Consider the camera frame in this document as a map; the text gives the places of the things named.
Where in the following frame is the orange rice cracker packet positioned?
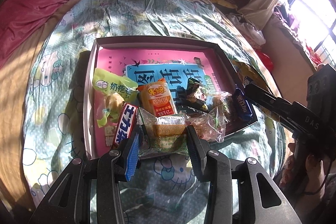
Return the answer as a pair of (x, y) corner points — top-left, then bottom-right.
(137, 78), (178, 117)

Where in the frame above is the right hand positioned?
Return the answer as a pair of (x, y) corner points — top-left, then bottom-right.
(280, 142), (335, 203)

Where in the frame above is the green clear pastry packet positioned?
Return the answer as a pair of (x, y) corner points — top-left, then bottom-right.
(137, 108), (188, 158)

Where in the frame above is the white plastic bag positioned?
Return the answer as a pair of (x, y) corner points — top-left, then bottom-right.
(226, 13), (266, 50)

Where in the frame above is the brown Snickers bar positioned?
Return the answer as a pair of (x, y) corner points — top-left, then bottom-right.
(112, 103), (138, 148)

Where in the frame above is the black green snack packet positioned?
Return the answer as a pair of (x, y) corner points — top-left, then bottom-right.
(182, 77), (217, 113)

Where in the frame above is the blue Oreo packet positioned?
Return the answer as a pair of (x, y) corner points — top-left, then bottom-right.
(232, 88), (253, 122)

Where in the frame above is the clear wrapped red candy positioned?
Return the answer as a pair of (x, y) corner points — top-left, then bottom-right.
(186, 110), (228, 143)

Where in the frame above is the yellow wafer packet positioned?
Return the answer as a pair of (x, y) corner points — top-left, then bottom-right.
(231, 60), (280, 122)

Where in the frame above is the Hello Kitty green blanket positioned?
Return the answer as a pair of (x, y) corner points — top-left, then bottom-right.
(23, 0), (277, 223)

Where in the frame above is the grey shallow cardboard box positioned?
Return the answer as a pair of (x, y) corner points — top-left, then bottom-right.
(83, 36), (244, 159)

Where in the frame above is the green milk candy packet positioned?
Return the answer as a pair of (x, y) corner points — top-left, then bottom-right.
(92, 68), (138, 128)

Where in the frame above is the red plastic bag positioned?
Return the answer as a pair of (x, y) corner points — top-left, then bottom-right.
(254, 49), (274, 74)

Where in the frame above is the clear wrapped brown snack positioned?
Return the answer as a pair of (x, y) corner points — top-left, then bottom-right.
(212, 92), (237, 122)

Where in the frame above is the pink and blue book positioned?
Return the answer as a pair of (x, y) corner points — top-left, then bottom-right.
(85, 45), (240, 157)

